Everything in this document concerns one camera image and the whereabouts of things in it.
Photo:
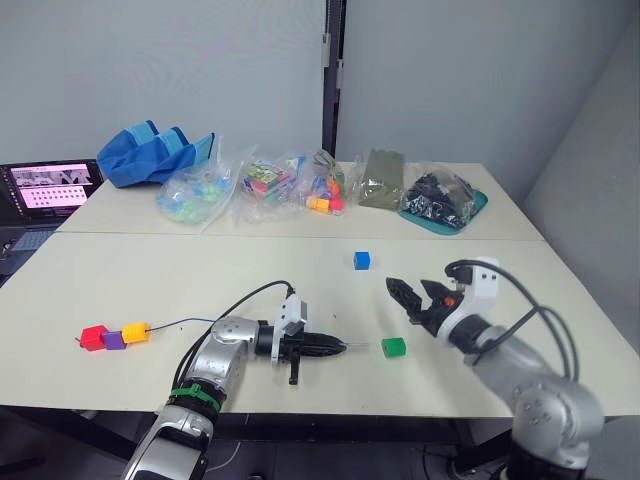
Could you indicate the plastic bag of coloured blocks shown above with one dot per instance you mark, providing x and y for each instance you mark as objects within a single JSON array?
[{"x": 322, "y": 192}]

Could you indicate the blue fabric bag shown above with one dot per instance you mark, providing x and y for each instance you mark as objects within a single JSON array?
[{"x": 145, "y": 160}]

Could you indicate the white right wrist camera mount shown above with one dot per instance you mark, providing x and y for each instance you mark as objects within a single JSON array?
[{"x": 480, "y": 290}]

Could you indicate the black table frame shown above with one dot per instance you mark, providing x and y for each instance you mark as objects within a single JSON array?
[{"x": 350, "y": 427}]

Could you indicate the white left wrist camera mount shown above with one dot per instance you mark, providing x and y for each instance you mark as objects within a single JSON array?
[{"x": 292, "y": 312}]

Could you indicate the green block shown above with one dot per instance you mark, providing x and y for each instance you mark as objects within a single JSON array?
[{"x": 393, "y": 347}]

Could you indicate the plastic bag of black parts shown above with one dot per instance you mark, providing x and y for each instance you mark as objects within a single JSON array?
[{"x": 440, "y": 195}]

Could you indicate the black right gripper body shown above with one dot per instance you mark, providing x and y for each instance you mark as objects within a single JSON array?
[{"x": 434, "y": 315}]

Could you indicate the purple block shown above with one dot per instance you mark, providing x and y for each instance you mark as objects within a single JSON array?
[{"x": 114, "y": 341}]

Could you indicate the yellow block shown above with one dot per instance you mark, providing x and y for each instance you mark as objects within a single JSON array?
[{"x": 136, "y": 332}]

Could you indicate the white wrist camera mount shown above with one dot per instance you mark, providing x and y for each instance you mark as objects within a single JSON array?
[
  {"x": 480, "y": 290},
  {"x": 292, "y": 312}
]

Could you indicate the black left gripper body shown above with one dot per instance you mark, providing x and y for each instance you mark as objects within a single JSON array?
[{"x": 295, "y": 352}]

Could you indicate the teal tray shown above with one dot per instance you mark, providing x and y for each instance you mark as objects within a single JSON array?
[{"x": 480, "y": 202}]

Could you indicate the black laptop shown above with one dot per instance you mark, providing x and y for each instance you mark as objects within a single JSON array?
[{"x": 47, "y": 187}]

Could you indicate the black vertical post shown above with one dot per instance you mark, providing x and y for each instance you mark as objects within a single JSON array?
[{"x": 334, "y": 75}]

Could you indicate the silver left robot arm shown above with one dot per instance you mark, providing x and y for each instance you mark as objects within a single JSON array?
[{"x": 225, "y": 350}]

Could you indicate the plastic bag of green pieces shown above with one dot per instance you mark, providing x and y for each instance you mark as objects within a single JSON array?
[{"x": 195, "y": 192}]

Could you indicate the plastic bag of colourful boxes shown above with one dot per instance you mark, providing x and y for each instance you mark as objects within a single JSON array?
[{"x": 262, "y": 182}]

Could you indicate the olive green cloth in bag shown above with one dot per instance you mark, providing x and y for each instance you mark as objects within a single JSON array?
[{"x": 382, "y": 180}]

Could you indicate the blue block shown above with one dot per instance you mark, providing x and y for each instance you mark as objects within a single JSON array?
[{"x": 362, "y": 260}]

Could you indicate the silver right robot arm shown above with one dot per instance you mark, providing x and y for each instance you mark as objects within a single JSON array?
[{"x": 545, "y": 395}]

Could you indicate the red block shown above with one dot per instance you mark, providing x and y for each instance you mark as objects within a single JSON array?
[{"x": 94, "y": 339}]

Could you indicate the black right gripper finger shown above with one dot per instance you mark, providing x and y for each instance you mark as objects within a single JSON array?
[
  {"x": 435, "y": 290},
  {"x": 402, "y": 295}
]

